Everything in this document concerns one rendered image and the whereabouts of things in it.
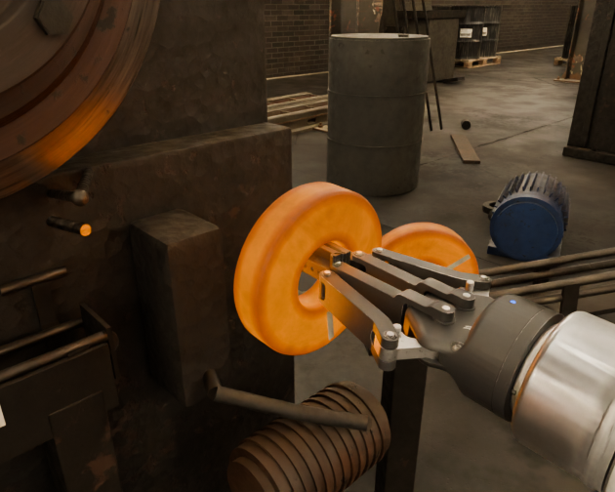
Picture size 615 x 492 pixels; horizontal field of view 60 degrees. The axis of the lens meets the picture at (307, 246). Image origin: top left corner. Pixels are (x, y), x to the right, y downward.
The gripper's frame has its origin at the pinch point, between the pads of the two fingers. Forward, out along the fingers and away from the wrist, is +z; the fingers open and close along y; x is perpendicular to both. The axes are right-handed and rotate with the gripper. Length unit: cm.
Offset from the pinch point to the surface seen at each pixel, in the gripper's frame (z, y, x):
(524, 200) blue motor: 56, 176, -55
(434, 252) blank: 3.4, 25.3, -9.2
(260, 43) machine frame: 36.6, 23.2, 12.9
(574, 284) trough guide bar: -9.5, 40.0, -13.6
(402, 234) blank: 6.6, 22.3, -7.0
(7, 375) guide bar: 19.9, -21.5, -14.3
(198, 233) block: 20.0, 0.8, -5.6
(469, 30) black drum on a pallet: 513, 876, -42
